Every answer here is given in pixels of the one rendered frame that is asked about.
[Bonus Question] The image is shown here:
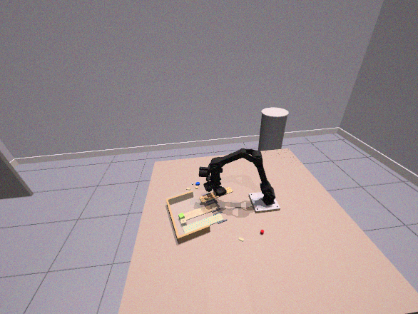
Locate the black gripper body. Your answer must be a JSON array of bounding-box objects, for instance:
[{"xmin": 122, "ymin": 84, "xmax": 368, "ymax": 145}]
[{"xmin": 206, "ymin": 176, "xmax": 227, "ymax": 196}]

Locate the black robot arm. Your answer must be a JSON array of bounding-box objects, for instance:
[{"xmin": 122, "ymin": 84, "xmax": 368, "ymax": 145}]
[{"xmin": 199, "ymin": 148, "xmax": 275, "ymax": 206}]

